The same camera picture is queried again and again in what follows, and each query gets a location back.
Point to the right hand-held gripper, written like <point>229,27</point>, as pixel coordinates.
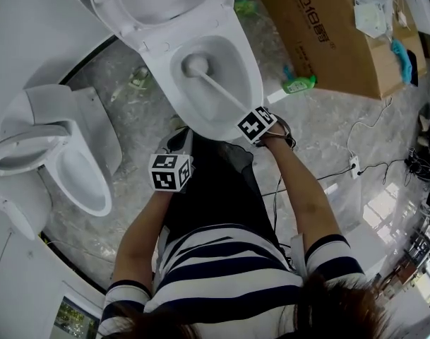
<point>255,124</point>

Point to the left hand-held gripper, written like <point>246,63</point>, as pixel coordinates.
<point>165,175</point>

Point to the white toilet brush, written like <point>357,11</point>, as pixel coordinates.
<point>214,85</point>

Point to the person's right forearm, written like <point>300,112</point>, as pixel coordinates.
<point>306,196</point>

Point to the person's left forearm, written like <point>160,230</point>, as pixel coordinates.
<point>140,238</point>

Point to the green toilet brush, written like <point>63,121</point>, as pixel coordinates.
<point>137,81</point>

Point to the black skirt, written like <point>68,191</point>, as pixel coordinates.
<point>214,189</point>

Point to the green cleaner bottle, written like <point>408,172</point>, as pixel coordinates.
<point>299,85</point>

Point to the white power strip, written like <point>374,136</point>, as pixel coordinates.
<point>354,166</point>

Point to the brown cardboard box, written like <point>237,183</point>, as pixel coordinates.
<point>324,30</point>

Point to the green plastic item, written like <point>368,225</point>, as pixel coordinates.
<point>245,7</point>

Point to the striped shirt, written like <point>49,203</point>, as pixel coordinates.
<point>218,277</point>

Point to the white packet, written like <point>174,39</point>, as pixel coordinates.
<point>371,16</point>

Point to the blue cloth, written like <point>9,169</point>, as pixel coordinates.
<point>405,60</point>

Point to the white plastic case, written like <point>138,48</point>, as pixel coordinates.
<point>421,9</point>

